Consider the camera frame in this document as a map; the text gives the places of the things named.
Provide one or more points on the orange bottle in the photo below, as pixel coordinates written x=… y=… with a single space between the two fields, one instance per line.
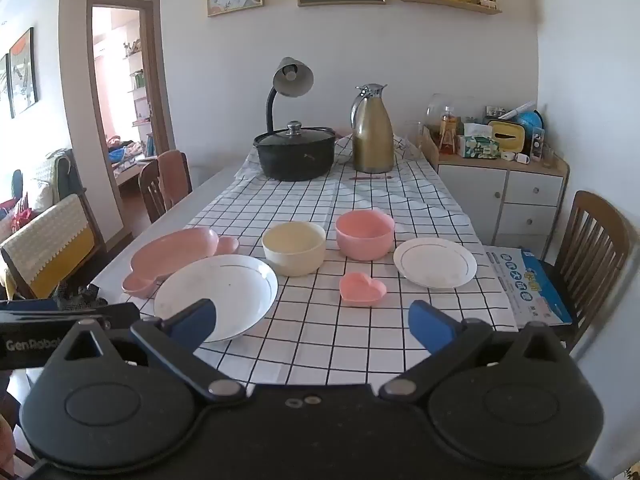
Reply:
x=448 y=132

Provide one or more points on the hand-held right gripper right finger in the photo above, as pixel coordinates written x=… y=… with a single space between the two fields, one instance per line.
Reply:
x=430 y=327

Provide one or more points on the rolled white paper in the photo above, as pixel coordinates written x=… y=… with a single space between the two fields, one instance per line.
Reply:
x=520 y=110

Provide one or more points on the small white plate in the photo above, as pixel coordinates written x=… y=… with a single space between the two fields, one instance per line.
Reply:
x=435 y=262

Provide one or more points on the blue globe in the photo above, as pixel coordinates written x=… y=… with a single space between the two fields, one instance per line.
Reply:
x=531 y=121

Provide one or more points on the gold thermos jug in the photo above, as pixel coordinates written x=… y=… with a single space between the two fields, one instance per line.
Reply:
x=372 y=135

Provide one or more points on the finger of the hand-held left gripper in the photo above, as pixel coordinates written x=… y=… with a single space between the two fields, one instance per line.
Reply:
x=27 y=305
x=60 y=319

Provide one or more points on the white adapters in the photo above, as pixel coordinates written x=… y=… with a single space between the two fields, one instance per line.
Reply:
x=515 y=157

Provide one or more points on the glass pot lid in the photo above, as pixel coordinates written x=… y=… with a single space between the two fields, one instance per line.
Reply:
x=294 y=135

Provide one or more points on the clear plastic box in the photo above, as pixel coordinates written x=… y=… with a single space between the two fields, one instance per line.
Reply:
x=536 y=145

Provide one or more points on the green tissue box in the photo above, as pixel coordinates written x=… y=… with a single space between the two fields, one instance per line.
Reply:
x=477 y=147

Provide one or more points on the yellow tissue box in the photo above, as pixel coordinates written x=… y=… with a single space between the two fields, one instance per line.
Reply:
x=506 y=135

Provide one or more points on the wooden wall shelf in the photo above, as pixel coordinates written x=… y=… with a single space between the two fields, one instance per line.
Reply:
x=450 y=4

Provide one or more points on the pink heart-shaped dish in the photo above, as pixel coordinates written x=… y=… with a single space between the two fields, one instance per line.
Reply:
x=362 y=290

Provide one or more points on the black cloth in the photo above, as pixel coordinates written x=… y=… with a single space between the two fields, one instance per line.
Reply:
x=80 y=295

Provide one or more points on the red pen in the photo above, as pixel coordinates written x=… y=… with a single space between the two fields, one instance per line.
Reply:
x=371 y=177

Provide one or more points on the pink bowl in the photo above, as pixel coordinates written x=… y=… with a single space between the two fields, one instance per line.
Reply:
x=365 y=240

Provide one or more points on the black grid white tablecloth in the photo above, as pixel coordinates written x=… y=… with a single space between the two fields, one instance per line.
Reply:
x=310 y=200

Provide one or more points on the drinking glass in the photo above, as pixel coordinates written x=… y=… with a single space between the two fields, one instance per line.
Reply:
x=414 y=135

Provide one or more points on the sofa with cream cover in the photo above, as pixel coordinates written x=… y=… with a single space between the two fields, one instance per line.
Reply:
x=50 y=175

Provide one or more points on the grey desk lamp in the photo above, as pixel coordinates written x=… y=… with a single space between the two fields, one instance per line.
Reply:
x=292 y=77

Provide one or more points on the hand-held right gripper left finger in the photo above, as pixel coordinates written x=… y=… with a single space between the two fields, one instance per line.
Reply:
x=192 y=322

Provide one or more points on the white wooden cabinet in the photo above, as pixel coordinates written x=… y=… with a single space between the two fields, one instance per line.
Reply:
x=505 y=200

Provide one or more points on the large white plate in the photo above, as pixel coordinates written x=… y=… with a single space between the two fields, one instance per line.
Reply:
x=220 y=290

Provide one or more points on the slatted wooden chair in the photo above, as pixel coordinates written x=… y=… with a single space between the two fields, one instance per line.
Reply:
x=595 y=240

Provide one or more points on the black cooking pot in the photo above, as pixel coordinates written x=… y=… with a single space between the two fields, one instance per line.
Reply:
x=295 y=162

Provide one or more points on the large glass jar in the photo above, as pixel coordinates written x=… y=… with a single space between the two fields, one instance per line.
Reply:
x=432 y=110

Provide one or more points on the dark wooden chair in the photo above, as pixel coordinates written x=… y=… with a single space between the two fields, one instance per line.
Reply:
x=150 y=192

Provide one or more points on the cream bowl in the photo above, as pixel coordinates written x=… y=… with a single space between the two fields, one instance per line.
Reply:
x=295 y=255

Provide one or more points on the wooden chair pink backrest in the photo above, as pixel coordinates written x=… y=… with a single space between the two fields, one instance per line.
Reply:
x=174 y=177

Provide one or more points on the pink oval divided dish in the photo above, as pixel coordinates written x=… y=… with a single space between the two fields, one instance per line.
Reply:
x=170 y=252

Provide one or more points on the armchair with cream cover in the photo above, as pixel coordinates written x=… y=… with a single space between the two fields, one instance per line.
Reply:
x=47 y=245

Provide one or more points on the blue white printed package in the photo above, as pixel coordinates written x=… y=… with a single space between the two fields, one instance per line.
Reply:
x=530 y=280

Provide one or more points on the framed orange wall picture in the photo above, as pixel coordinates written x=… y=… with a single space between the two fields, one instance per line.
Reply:
x=23 y=72

